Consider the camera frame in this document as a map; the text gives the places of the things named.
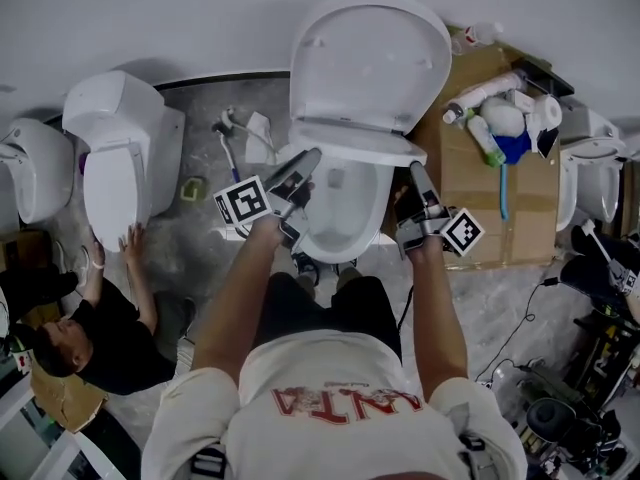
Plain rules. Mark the black phone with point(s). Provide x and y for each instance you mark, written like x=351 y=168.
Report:
x=547 y=143

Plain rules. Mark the person's right forearm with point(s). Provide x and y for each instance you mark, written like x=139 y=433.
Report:
x=440 y=318

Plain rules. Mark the large cardboard box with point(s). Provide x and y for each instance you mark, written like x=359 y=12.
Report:
x=475 y=208

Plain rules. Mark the person's right shoe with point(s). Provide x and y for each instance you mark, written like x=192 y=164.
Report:
x=348 y=275

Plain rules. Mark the white toilet lid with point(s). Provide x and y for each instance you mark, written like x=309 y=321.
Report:
x=370 y=63

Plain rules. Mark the person's left shoe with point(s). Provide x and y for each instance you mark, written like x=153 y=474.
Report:
x=306 y=268

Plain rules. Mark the person's left hand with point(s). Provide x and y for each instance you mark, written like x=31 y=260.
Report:
x=302 y=194

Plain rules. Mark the clear bottle with red label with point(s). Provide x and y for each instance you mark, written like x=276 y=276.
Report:
x=477 y=34

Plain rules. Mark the metal equipment rack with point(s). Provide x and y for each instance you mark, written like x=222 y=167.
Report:
x=605 y=358

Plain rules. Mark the person's shoe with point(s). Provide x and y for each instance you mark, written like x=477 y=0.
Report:
x=348 y=275
x=306 y=268

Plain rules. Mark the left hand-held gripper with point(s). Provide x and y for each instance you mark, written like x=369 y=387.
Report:
x=242 y=200

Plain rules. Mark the person's right hand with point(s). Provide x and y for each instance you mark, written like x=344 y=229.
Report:
x=407 y=203

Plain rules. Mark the torn cardboard box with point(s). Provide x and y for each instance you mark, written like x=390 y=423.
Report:
x=65 y=403

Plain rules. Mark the white bottle with dark cap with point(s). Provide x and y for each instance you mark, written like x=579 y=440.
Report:
x=480 y=95

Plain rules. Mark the red and white toy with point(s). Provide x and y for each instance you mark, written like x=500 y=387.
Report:
x=22 y=358

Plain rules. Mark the blue cleaning brush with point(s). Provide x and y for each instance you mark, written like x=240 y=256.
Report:
x=505 y=188

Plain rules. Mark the person's white t-shirt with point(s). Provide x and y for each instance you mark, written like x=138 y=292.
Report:
x=325 y=443

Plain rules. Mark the person's left forearm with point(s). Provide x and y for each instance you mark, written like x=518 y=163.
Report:
x=240 y=308

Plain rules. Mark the black tray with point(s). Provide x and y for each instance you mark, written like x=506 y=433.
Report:
x=545 y=78

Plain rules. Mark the toilet paper roll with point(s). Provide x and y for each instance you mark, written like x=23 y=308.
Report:
x=547 y=112

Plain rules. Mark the white toilet with tank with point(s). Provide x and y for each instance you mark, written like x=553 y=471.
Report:
x=120 y=168

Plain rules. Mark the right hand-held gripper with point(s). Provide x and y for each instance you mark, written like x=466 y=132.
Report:
x=462 y=233

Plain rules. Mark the white cloth bundle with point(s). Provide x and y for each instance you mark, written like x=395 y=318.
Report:
x=502 y=115

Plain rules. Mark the green plastic holder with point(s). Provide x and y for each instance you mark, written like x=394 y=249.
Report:
x=194 y=190

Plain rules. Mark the person's black shorts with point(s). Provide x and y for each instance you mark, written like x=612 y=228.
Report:
x=300 y=313

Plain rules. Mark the green and white bottle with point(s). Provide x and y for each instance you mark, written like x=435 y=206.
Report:
x=487 y=140

